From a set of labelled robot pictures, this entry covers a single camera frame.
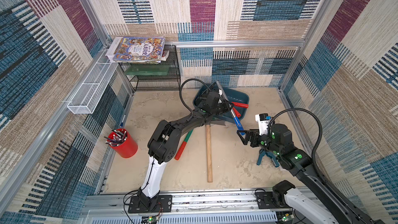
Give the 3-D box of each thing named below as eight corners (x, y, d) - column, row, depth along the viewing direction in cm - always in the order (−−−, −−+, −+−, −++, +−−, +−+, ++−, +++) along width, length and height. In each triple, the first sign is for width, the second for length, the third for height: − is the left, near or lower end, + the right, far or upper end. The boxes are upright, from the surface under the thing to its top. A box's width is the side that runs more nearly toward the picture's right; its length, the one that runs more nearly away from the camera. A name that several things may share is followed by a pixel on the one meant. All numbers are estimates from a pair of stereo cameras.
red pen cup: (117, 159, 90) (101, 144, 76) (122, 144, 96) (108, 128, 81) (136, 159, 90) (123, 144, 76) (140, 144, 96) (128, 128, 81)
